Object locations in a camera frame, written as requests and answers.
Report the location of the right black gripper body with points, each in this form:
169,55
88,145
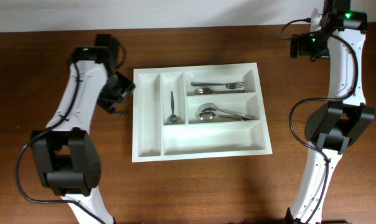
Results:
310,45

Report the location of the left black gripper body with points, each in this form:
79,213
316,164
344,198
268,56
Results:
117,89

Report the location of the metal fork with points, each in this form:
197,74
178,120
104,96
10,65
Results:
209,91
230,86

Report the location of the large metal spoon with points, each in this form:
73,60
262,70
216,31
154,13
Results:
208,107
208,115

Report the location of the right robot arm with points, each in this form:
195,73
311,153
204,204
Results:
337,34

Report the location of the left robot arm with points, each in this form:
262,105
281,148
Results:
66,160

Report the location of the white cutlery tray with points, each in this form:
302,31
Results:
155,138

